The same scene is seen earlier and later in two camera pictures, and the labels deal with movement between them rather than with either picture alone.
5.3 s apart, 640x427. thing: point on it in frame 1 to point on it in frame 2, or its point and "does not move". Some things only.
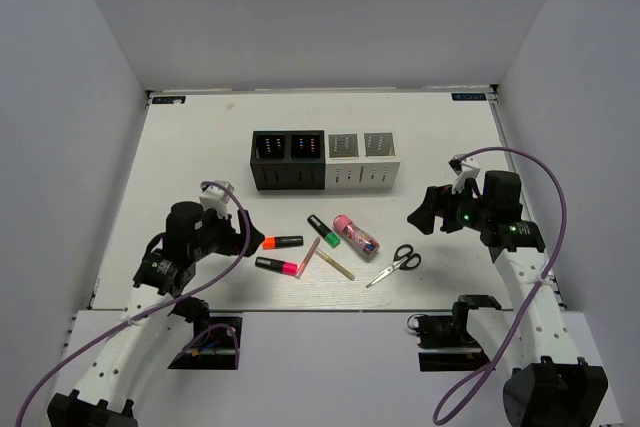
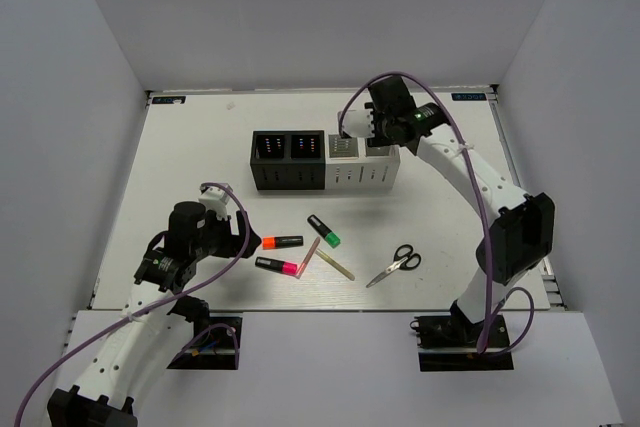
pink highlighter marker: (280, 266) does not move
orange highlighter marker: (273, 242) does not move
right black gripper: (438, 201) to (378, 139)
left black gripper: (235, 241) does not move
